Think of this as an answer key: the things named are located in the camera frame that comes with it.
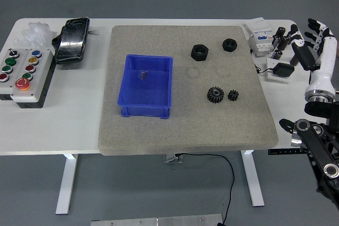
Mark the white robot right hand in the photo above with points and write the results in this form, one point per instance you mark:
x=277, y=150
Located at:
x=327, y=59

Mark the small black gear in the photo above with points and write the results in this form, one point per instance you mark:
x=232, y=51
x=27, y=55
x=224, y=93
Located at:
x=233, y=95

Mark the large black gear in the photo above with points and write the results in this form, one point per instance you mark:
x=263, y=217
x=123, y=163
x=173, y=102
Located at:
x=215, y=95

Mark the blue plastic box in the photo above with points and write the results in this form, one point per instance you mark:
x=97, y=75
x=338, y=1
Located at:
x=137, y=96

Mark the small black hex nut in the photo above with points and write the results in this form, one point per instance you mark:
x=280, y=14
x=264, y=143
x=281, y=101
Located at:
x=229, y=44

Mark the large black hex nut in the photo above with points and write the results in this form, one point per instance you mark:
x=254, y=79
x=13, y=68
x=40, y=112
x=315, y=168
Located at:
x=200, y=52

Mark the white emergency-stop control box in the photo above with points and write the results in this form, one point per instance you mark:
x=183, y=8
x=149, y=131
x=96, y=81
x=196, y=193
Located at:
x=31, y=77

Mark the white four-button control box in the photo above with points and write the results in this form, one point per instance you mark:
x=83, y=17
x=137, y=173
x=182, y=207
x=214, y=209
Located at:
x=9, y=62

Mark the black power adapter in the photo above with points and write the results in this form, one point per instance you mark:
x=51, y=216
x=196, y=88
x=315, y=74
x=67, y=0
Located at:
x=283, y=70

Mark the white circuit breaker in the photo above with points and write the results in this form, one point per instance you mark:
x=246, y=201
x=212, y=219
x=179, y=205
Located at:
x=260, y=32

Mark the black table control panel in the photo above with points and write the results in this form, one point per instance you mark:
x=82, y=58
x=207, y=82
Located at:
x=283, y=151

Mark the white table leg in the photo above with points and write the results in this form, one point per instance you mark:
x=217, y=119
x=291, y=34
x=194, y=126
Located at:
x=66, y=183
x=253, y=181

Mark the grey-brown mat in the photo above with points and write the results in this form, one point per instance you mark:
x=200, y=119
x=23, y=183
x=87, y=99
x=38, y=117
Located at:
x=185, y=120

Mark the grey metal plate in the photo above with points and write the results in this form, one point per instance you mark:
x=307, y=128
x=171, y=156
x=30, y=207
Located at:
x=159, y=221

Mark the black wrapped foot pedal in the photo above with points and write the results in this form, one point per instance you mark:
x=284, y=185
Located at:
x=71, y=42

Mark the crumpled clear plastic bag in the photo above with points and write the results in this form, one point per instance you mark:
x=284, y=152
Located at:
x=35, y=34

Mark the white square base plate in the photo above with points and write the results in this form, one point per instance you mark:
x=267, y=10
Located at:
x=270, y=76

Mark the silver under-table bracket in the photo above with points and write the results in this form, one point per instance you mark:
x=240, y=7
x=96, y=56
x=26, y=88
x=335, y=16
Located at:
x=172, y=158

